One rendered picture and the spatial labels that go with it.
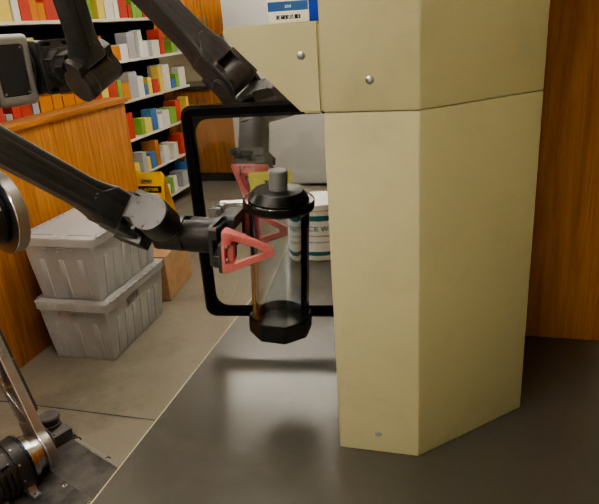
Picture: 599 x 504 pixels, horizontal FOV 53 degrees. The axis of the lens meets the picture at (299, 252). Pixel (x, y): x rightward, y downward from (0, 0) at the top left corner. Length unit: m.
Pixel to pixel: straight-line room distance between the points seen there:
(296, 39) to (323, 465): 0.55
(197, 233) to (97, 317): 2.16
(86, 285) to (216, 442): 2.16
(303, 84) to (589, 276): 0.66
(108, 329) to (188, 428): 2.13
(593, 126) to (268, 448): 0.71
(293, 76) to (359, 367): 0.38
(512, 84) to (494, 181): 0.12
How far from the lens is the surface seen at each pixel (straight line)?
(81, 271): 3.01
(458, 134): 0.75
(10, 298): 3.24
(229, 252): 0.90
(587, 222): 1.13
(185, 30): 1.14
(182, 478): 0.90
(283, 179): 0.89
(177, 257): 3.80
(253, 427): 0.96
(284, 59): 0.72
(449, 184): 0.75
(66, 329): 3.22
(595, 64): 1.08
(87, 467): 2.14
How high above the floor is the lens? 1.51
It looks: 21 degrees down
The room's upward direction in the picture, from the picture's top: 4 degrees counter-clockwise
